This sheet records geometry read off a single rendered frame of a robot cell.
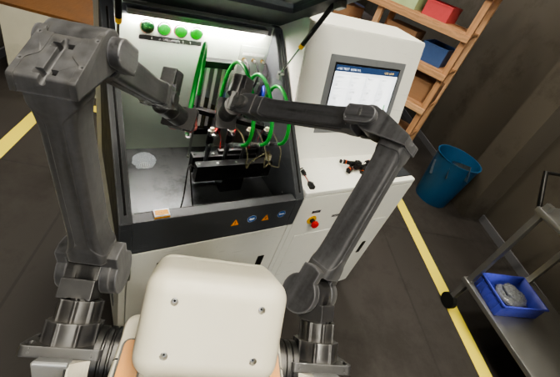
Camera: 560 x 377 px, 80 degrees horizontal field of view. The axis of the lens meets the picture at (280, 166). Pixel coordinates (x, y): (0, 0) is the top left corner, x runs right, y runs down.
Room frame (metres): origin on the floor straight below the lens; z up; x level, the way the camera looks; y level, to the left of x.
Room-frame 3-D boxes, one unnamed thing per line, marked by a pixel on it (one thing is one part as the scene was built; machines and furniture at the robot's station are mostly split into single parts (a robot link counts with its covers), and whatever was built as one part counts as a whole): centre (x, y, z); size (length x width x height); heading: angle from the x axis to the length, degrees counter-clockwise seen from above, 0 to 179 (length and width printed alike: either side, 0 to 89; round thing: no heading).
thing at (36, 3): (2.96, 1.67, 0.34); 2.04 x 0.64 x 0.68; 106
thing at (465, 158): (3.04, -1.62, 0.28); 0.50 x 0.45 x 0.57; 16
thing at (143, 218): (0.88, 0.14, 0.87); 0.62 x 0.04 x 0.16; 129
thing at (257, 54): (1.42, 0.27, 1.20); 0.13 x 0.03 x 0.31; 129
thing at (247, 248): (0.86, 0.13, 0.44); 0.65 x 0.02 x 0.68; 129
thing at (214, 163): (1.14, 0.20, 0.91); 0.34 x 0.10 x 0.15; 129
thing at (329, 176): (1.39, -0.34, 0.96); 0.70 x 0.22 x 0.03; 129
